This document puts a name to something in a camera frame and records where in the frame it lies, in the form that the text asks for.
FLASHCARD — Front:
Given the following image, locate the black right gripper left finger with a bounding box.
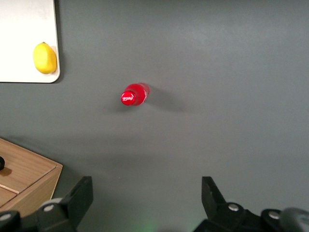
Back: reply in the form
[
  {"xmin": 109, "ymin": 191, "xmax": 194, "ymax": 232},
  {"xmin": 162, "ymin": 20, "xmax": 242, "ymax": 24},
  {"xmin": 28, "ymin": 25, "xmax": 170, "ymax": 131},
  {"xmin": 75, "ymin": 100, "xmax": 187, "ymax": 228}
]
[{"xmin": 0, "ymin": 176, "xmax": 94, "ymax": 232}]

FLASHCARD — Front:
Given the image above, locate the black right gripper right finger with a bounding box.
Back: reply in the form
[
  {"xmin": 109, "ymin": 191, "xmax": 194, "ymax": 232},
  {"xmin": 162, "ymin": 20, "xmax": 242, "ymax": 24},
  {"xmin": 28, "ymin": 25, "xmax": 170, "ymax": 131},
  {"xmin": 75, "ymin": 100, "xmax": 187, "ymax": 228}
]
[{"xmin": 193, "ymin": 176, "xmax": 288, "ymax": 232}]

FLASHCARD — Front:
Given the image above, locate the wooden drawer cabinet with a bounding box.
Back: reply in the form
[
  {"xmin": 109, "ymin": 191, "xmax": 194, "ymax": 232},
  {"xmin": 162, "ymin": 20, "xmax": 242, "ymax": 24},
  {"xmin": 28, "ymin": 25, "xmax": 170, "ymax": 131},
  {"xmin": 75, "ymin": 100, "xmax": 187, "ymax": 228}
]
[{"xmin": 0, "ymin": 137, "xmax": 64, "ymax": 214}]

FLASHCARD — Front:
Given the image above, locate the red cola bottle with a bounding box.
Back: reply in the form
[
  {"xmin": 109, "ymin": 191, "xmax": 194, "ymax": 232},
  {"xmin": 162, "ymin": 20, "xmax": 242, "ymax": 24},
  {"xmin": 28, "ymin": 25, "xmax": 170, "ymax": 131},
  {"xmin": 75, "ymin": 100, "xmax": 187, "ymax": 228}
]
[{"xmin": 120, "ymin": 82, "xmax": 151, "ymax": 106}]

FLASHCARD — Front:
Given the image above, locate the yellow lemon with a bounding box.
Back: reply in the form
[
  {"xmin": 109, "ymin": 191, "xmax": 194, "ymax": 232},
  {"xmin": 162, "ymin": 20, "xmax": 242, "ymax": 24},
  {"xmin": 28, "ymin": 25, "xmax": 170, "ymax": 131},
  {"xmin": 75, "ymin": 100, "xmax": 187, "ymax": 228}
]
[{"xmin": 33, "ymin": 42, "xmax": 58, "ymax": 74}]

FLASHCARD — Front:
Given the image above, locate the beige plastic tray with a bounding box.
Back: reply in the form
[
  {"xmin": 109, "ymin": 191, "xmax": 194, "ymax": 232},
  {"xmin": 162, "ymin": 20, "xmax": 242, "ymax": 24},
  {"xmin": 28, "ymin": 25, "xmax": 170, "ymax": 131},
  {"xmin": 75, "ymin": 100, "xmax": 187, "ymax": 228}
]
[{"xmin": 0, "ymin": 0, "xmax": 61, "ymax": 84}]

